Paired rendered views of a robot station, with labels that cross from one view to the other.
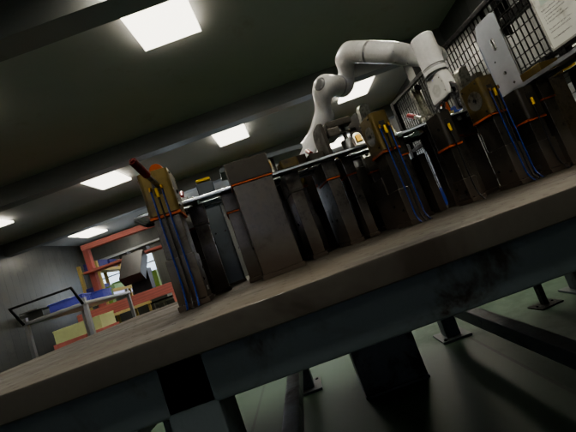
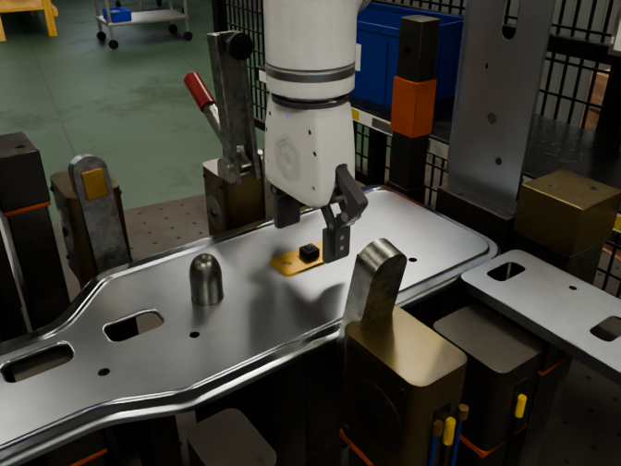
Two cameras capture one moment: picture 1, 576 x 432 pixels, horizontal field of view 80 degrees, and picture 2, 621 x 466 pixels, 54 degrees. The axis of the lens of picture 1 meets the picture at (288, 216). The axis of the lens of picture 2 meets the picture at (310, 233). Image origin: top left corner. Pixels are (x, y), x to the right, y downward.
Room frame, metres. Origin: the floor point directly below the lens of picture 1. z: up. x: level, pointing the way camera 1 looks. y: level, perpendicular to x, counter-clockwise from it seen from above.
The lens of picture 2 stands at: (0.75, -0.46, 1.36)
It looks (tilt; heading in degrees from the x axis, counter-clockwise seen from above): 29 degrees down; 334
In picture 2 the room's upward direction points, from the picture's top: straight up
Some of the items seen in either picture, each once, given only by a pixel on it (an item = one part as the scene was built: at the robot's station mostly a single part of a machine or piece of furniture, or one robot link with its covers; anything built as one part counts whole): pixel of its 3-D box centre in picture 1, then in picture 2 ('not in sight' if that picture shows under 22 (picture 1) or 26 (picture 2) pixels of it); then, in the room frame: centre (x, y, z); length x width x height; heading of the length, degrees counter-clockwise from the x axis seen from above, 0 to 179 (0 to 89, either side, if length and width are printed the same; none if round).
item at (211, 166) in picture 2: not in sight; (236, 279); (1.44, -0.68, 0.87); 0.10 x 0.07 x 0.35; 10
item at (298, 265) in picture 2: not in sight; (309, 252); (1.26, -0.71, 1.01); 0.08 x 0.04 x 0.01; 100
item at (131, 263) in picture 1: (125, 291); not in sight; (5.38, 2.80, 1.05); 1.62 x 1.45 x 2.09; 89
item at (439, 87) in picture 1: (441, 86); (310, 139); (1.26, -0.71, 1.14); 0.10 x 0.07 x 0.11; 10
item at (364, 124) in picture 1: (394, 169); not in sight; (1.01, -0.34, 0.87); 0.12 x 0.07 x 0.35; 10
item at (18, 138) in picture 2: not in sight; (47, 305); (1.43, -0.44, 0.91); 0.07 x 0.05 x 0.42; 10
